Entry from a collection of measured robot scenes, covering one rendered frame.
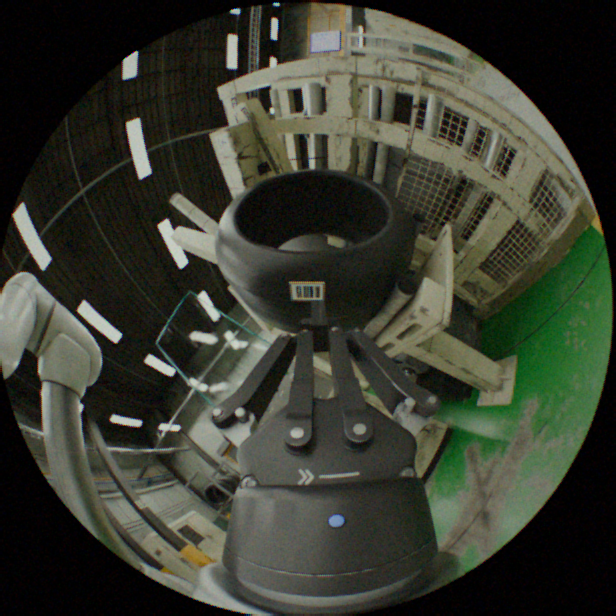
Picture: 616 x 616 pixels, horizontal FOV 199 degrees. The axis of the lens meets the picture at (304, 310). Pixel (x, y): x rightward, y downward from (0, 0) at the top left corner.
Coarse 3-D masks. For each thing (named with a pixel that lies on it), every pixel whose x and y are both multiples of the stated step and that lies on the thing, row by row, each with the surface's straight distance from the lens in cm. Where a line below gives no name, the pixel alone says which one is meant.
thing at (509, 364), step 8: (504, 360) 127; (512, 360) 122; (504, 368) 124; (512, 368) 121; (512, 376) 119; (504, 384) 120; (512, 384) 117; (480, 392) 132; (496, 392) 122; (504, 392) 119; (512, 392) 117; (480, 400) 127; (488, 400) 125; (496, 400) 121; (504, 400) 117
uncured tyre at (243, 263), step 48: (288, 192) 80; (336, 192) 80; (384, 192) 60; (240, 240) 42; (288, 240) 84; (384, 240) 40; (240, 288) 40; (288, 288) 33; (336, 288) 33; (384, 288) 38
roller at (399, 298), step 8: (400, 280) 37; (408, 280) 38; (392, 288) 40; (400, 288) 37; (408, 288) 37; (416, 288) 39; (392, 296) 40; (400, 296) 38; (408, 296) 38; (384, 304) 44; (392, 304) 41; (400, 304) 40; (384, 312) 46; (392, 312) 44; (376, 320) 51; (384, 320) 49; (368, 328) 59; (376, 328) 55
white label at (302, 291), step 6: (294, 282) 31; (300, 282) 31; (306, 282) 31; (312, 282) 30; (318, 282) 30; (294, 288) 31; (300, 288) 31; (306, 288) 31; (312, 288) 31; (318, 288) 31; (294, 294) 32; (300, 294) 32; (306, 294) 32; (312, 294) 32; (318, 294) 32; (300, 300) 33; (306, 300) 33
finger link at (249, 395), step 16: (288, 336) 15; (272, 352) 14; (256, 368) 12; (272, 368) 12; (288, 368) 15; (256, 384) 11; (272, 384) 13; (224, 400) 11; (240, 400) 11; (256, 400) 11; (224, 416) 10; (256, 416) 12
